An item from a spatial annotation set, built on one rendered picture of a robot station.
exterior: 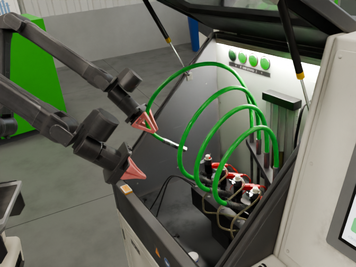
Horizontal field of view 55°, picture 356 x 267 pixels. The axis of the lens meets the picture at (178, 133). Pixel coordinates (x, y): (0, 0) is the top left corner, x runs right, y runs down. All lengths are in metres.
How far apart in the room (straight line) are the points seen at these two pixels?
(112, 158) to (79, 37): 6.73
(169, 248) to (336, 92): 0.65
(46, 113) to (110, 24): 6.82
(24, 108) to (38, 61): 3.39
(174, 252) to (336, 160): 0.54
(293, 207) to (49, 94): 3.73
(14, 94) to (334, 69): 0.73
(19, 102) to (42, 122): 0.07
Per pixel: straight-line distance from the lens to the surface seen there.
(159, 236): 1.15
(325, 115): 0.85
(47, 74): 4.33
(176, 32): 8.17
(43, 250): 2.73
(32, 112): 0.89
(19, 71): 4.26
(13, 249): 1.54
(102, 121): 0.83
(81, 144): 0.86
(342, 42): 0.84
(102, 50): 7.68
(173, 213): 1.42
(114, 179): 0.90
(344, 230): 0.87
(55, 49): 1.30
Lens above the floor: 1.73
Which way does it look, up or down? 26 degrees down
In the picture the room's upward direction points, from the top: 6 degrees counter-clockwise
